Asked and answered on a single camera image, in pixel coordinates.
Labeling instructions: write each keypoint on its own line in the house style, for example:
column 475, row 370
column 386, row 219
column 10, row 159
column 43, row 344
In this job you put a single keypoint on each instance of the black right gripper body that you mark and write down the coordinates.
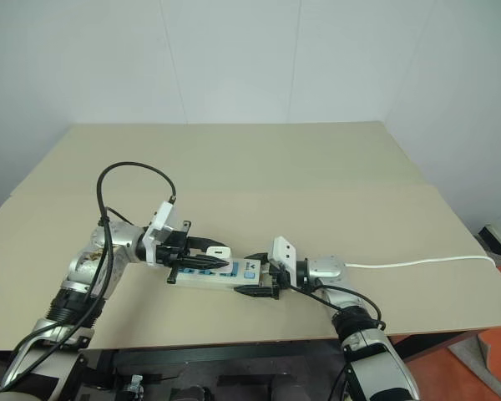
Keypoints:
column 279, row 280

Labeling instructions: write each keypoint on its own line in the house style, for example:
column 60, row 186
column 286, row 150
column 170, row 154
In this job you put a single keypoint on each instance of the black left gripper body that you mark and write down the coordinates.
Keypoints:
column 176, row 246

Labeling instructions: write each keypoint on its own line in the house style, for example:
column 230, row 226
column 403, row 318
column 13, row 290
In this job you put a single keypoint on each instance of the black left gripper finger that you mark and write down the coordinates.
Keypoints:
column 209, row 242
column 202, row 262

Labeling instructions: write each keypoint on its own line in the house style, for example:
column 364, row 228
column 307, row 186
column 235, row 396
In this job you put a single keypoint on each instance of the white charger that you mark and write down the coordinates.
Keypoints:
column 219, row 253

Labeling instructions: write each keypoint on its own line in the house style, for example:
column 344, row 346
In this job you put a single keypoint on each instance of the white power strip blue sockets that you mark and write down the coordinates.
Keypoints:
column 217, row 279

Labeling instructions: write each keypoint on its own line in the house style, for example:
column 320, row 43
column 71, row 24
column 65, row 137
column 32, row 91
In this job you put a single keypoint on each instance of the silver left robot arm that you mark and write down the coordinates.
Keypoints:
column 121, row 243

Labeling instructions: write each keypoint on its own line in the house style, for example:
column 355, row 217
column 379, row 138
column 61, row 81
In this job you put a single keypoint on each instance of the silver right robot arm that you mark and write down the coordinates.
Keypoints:
column 330, row 268

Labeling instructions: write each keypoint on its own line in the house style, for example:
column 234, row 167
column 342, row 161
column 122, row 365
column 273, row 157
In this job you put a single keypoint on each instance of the small metal clamp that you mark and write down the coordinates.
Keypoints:
column 134, row 383

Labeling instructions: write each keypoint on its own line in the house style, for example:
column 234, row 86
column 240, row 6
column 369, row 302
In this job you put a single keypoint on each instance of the grey floor mat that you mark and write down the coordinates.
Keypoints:
column 484, row 351

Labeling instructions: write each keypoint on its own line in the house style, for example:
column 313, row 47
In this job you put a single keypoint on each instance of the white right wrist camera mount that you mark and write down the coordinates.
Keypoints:
column 284, row 252

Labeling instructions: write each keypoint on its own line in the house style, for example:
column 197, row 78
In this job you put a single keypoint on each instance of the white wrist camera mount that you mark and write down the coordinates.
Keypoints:
column 284, row 252
column 163, row 221

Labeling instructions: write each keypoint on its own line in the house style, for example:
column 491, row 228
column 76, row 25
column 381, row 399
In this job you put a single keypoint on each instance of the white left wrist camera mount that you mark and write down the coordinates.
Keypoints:
column 163, row 221

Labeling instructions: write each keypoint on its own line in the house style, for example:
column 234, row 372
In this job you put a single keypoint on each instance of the black table frame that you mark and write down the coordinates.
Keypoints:
column 217, row 355

